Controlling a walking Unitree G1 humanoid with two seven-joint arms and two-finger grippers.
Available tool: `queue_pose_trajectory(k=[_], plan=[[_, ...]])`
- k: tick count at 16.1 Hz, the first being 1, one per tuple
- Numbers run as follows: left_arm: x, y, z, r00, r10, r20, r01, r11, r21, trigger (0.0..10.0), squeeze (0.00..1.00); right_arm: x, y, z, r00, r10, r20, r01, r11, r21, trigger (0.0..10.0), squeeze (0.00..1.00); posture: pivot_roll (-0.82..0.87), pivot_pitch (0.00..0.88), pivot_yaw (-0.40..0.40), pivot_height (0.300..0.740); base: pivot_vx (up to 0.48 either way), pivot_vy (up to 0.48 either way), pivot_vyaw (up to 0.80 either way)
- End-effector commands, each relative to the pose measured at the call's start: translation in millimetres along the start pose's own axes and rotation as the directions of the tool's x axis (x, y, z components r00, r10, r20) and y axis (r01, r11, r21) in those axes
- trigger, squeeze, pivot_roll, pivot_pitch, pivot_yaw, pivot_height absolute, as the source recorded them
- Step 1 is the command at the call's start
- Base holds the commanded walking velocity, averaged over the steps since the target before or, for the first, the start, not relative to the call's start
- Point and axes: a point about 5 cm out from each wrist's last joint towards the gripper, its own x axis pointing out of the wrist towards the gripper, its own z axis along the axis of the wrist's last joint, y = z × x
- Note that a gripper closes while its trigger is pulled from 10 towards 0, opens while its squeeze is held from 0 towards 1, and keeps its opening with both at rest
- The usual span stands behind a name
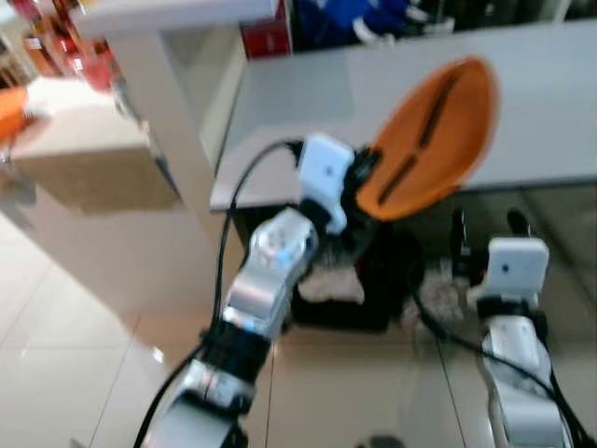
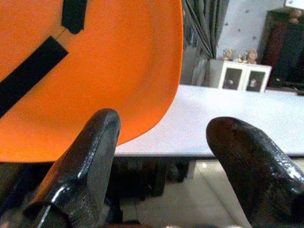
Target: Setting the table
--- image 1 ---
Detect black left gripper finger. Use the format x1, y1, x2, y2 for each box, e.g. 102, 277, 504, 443
379, 157, 419, 195

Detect orange oval plate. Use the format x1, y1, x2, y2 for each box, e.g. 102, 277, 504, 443
356, 56, 500, 223

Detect white crumpled cloth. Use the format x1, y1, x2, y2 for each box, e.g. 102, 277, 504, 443
401, 274, 469, 329
298, 265, 367, 305

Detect black bin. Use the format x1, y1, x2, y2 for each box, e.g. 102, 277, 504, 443
287, 219, 423, 333

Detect blue and white fabric item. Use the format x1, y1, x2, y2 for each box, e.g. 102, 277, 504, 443
291, 0, 467, 52

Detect red box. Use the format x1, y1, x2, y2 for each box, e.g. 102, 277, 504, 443
240, 0, 292, 61

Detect white grey table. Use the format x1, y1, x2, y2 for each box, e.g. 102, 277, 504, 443
75, 0, 597, 242

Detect beige low cabinet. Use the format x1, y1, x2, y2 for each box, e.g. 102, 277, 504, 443
0, 77, 187, 216

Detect red orange packaged goods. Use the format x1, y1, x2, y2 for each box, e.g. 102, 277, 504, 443
14, 0, 122, 94

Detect orange object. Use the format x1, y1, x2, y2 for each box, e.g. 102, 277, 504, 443
0, 87, 40, 143

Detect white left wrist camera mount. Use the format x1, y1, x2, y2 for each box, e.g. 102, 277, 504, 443
297, 133, 356, 234

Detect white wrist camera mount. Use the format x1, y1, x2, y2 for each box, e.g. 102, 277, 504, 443
297, 133, 356, 234
478, 237, 551, 301

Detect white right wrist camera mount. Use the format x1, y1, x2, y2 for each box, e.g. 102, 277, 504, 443
478, 237, 551, 301

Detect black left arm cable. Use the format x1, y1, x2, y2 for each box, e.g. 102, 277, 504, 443
132, 140, 305, 448

